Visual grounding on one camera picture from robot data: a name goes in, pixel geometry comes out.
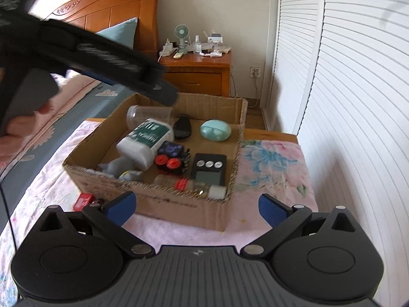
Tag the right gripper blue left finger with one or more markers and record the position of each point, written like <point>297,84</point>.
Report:
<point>121,209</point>

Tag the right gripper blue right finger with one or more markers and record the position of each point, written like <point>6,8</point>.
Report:
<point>273,211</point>

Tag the red toy train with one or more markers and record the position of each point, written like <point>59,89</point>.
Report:
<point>86,199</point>

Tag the medical cotton swab container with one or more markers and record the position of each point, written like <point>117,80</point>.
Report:
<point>142,144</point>

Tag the black toy car red wheels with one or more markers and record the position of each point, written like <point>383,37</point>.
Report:
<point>172,158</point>

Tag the black digital timer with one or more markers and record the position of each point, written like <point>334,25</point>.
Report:
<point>209,168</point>

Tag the clear plastic jar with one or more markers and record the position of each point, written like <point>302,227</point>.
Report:
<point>137,114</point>

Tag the mint green oval case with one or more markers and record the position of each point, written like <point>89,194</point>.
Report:
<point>215,130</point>

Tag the floral pink table cloth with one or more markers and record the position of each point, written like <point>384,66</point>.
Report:
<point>273,167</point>

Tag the wooden bed headboard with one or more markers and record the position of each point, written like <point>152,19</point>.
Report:
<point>96,15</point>

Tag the pink floral quilt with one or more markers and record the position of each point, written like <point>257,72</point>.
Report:
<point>29,132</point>

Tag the brown cardboard box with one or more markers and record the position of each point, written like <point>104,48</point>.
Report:
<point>164,203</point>

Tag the blue bed sheet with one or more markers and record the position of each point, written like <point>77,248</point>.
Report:
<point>51,131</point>

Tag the blue pillow near nightstand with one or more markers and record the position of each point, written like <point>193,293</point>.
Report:
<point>122,33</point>

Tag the white power strip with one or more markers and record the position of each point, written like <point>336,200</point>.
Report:
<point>168,49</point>

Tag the small green desk fan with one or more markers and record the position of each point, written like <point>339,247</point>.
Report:
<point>182,33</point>

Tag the white louvered closet door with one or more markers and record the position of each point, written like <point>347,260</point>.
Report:
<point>340,84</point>

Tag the wooden nightstand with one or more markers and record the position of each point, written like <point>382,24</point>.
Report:
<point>197,74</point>

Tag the clear spray bottle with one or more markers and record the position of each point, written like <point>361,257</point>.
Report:
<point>197,45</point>

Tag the phone stand with device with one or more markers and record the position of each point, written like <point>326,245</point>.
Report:
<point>216,39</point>

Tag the wall power outlet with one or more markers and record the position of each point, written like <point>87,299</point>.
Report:
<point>255,72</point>

